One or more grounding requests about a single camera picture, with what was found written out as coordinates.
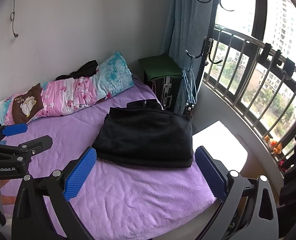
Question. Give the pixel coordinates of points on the brown duck print cushion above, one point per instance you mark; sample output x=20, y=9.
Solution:
x=30, y=102

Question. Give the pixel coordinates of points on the purple fleece bed blanket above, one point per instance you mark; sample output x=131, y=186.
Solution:
x=125, y=200

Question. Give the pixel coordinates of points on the person's left hand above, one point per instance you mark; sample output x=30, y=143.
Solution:
x=7, y=200

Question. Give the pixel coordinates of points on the crumpled black clothes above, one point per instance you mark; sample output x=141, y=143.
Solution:
x=85, y=68

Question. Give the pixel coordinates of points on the green folded cloth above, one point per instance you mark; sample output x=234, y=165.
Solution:
x=160, y=66

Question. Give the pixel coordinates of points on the orange flowers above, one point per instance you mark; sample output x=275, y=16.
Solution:
x=276, y=147

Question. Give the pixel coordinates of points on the black suitcase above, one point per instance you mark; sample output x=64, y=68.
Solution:
x=165, y=90

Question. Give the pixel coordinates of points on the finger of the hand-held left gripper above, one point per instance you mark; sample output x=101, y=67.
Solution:
x=15, y=129
x=40, y=141

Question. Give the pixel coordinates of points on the black coat rack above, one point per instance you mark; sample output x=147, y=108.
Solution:
x=208, y=45

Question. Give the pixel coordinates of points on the blue curtain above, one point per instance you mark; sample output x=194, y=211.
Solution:
x=185, y=17

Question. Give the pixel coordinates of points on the steel window railing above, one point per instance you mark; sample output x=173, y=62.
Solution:
x=234, y=33

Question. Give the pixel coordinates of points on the rolled floral quilt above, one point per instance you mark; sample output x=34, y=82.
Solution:
x=82, y=92

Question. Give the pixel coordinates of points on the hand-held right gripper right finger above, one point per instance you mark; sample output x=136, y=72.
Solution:
x=210, y=175

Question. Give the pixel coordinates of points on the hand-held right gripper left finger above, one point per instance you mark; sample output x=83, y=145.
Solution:
x=80, y=175

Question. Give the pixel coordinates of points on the black fleece jacket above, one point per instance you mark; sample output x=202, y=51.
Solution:
x=143, y=137

